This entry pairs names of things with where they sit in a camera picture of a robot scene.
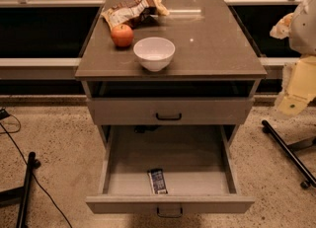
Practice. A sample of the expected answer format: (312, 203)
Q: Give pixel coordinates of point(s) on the open middle drawer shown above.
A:
(197, 169)

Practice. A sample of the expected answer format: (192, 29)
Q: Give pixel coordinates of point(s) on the grey drawer cabinet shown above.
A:
(213, 59)

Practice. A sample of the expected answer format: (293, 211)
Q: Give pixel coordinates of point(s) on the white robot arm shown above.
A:
(299, 78)

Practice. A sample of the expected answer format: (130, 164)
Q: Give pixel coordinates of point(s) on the closed top drawer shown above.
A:
(200, 111)

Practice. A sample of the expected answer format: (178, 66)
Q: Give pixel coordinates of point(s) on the black stand leg right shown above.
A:
(290, 150)

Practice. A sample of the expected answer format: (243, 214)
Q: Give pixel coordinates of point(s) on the black stand leg left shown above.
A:
(20, 195)

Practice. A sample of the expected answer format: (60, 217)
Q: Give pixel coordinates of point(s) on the white ceramic bowl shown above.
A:
(154, 54)

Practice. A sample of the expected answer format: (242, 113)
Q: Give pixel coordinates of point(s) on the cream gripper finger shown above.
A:
(281, 29)

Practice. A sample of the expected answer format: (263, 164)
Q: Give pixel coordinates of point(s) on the black stand leg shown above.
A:
(290, 150)
(20, 195)

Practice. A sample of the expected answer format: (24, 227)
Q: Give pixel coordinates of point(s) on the red apple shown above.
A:
(122, 35)

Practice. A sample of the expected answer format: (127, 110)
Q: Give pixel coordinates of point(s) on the crumpled chip bag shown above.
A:
(133, 12)

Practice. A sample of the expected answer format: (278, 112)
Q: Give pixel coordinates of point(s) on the metal railing frame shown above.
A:
(39, 61)

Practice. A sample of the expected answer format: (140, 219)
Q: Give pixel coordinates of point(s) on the blueberry rxbar wrapper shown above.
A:
(157, 181)

